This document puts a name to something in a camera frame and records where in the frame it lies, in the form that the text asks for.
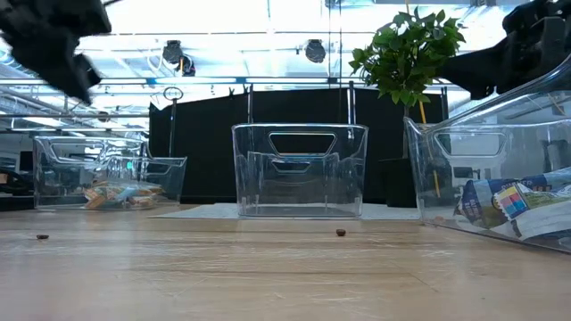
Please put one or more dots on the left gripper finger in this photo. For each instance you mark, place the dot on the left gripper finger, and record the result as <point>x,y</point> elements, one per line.
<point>62,67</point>

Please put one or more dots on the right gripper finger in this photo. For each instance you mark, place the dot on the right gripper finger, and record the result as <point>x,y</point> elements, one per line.
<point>482,71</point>

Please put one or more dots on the clear plastic bin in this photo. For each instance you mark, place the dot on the clear plastic bin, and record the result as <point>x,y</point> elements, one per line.
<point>299,178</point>
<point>446,178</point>
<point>111,165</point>

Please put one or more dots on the white green snack bag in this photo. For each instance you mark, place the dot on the white green snack bag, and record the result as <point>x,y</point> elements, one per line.
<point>513,200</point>

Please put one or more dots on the orange green chewy bar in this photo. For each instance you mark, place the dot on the orange green chewy bar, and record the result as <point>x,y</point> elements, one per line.
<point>127,192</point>
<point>149,201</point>
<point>98,200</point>

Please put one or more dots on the blue green granola bar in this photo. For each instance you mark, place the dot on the blue green granola bar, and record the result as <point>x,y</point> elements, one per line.
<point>544,228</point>

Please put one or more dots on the potted green plant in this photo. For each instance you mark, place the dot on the potted green plant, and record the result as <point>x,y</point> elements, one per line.
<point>401,58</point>

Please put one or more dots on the round black ceiling fixture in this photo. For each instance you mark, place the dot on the round black ceiling fixture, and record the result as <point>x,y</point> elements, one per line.
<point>172,51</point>
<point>315,50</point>

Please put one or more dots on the dark hanging device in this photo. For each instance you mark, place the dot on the dark hanging device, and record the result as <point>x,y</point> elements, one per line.
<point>187,67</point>

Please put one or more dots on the small brown crumb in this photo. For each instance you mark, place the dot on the small brown crumb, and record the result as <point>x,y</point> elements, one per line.
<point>42,236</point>
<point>341,232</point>

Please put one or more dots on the black divider panel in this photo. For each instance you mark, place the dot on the black divider panel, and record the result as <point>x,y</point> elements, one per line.
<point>214,147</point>

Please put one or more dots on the grey woven placemat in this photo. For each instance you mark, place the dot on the grey woven placemat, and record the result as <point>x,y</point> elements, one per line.
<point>201,213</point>

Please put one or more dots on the black loop bracket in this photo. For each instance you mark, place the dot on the black loop bracket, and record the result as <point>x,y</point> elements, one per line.
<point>172,129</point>

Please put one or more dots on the black aluminium frame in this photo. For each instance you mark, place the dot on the black aluminium frame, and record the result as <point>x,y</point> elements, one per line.
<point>18,204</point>

